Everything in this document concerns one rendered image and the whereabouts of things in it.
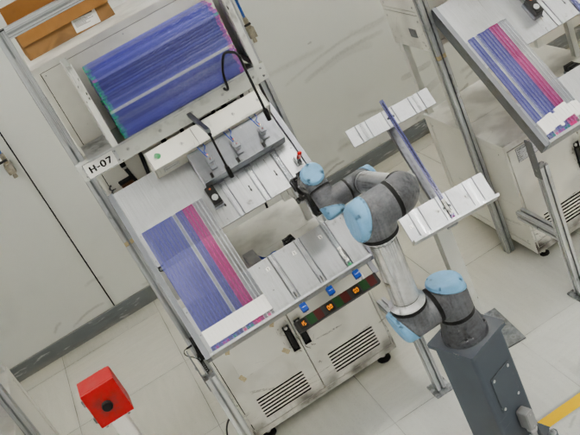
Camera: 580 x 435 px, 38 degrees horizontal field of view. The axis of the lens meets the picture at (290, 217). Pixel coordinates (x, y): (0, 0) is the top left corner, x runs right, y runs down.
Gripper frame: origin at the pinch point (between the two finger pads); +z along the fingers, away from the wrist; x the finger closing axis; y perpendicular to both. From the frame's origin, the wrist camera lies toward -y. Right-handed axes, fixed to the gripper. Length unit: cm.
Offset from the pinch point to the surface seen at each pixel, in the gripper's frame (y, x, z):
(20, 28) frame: 95, 55, -27
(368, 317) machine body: -49, -4, 46
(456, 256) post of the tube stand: -47, -41, 18
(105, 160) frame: 49, 54, -1
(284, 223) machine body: 4, 2, 62
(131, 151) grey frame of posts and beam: 48, 44, 0
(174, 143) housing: 43, 30, 1
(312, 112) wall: 63, -63, 169
